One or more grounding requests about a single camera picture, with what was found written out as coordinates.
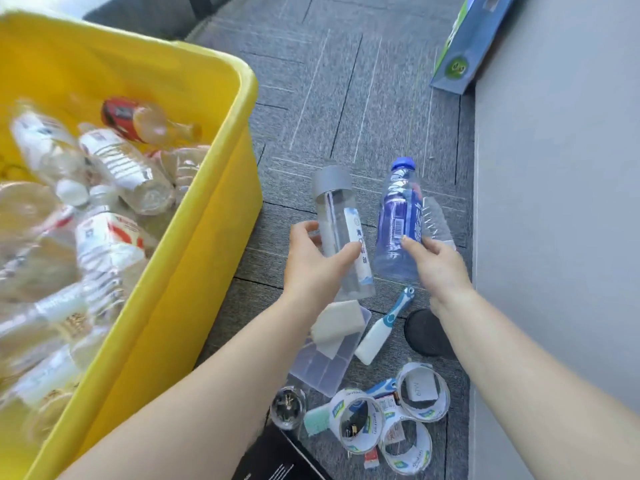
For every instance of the person's right hand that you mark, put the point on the person's right hand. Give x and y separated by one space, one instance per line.
445 274

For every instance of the person's left hand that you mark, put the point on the person's left hand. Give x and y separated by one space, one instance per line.
305 274

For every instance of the ribbed red label plastic bottle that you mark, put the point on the ribbed red label plastic bottle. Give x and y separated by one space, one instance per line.
435 219

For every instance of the white power bank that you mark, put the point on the white power bank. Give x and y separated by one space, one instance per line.
340 319

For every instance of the black mesh pen holder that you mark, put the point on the black mesh pen holder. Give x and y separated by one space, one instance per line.
427 334

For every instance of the grey cap plastic bottle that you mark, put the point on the grey cap plastic bottle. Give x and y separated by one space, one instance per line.
332 214

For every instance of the blue plastic bottle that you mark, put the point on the blue plastic bottle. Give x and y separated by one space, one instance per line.
395 214

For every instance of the clear compartment box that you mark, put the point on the clear compartment box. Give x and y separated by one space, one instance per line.
325 369

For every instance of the white charger cube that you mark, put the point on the white charger cube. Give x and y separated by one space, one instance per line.
422 387

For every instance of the yellow plastic bin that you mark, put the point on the yellow plastic bin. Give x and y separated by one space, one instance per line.
190 269

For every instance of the white paper tape roll cup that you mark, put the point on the white paper tape roll cup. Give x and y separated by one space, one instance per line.
443 394

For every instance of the small clear round jar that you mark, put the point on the small clear round jar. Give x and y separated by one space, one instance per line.
288 409

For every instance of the clear tape roll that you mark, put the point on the clear tape roll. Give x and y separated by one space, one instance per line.
424 449
374 424

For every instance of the black notebook white circle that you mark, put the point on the black notebook white circle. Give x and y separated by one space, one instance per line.
270 459

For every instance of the red white eraser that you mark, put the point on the red white eraser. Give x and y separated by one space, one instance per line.
371 459

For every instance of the cluster of discarded bottles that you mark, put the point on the cluster of discarded bottles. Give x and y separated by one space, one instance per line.
100 244

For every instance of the person's left forearm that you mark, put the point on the person's left forearm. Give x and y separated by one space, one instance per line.
200 404

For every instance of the person's right forearm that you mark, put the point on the person's right forearm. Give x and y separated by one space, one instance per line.
525 394

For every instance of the blue green flat box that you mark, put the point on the blue green flat box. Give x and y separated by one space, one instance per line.
470 44

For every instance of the dark metal window frame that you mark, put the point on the dark metal window frame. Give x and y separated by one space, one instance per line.
150 14

